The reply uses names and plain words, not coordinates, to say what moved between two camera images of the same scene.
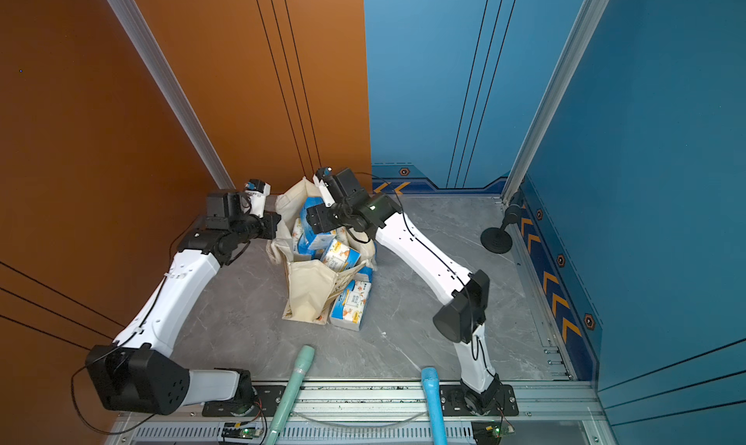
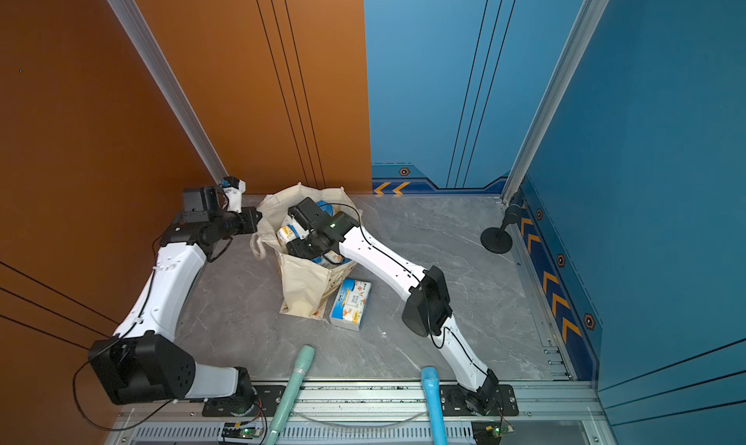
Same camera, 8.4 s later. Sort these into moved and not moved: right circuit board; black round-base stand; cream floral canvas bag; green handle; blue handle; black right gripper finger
Moved: cream floral canvas bag; black right gripper finger
Not moved: right circuit board; black round-base stand; green handle; blue handle
